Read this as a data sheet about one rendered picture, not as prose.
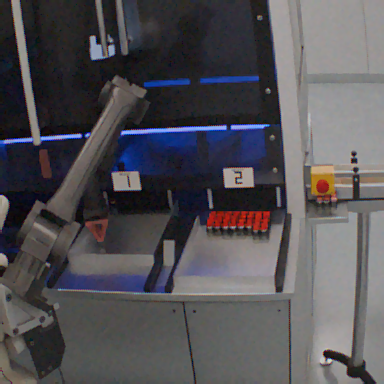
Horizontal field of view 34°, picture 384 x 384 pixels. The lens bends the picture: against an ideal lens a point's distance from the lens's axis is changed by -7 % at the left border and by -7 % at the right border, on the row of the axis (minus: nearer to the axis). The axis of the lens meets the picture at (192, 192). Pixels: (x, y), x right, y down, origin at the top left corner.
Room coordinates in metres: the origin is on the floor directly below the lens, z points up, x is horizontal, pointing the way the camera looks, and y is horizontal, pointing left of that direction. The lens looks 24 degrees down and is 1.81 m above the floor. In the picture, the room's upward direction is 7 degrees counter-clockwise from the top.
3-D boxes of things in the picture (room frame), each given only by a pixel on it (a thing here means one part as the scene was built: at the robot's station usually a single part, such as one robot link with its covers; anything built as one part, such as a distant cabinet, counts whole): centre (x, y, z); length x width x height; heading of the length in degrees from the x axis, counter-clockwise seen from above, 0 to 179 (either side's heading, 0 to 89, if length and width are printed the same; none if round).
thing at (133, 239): (1.80, 0.21, 0.90); 0.34 x 0.26 x 0.04; 167
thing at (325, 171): (1.78, -0.39, 1.00); 0.08 x 0.07 x 0.07; 167
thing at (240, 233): (1.70, -0.11, 0.90); 0.18 x 0.02 x 0.05; 76
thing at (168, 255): (1.57, 0.09, 0.91); 0.14 x 0.03 x 0.06; 167
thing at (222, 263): (1.62, -0.09, 0.90); 0.34 x 0.26 x 0.04; 166
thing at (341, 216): (1.82, -0.41, 0.87); 0.14 x 0.13 x 0.02; 167
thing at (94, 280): (1.69, 0.06, 0.87); 0.70 x 0.48 x 0.02; 77
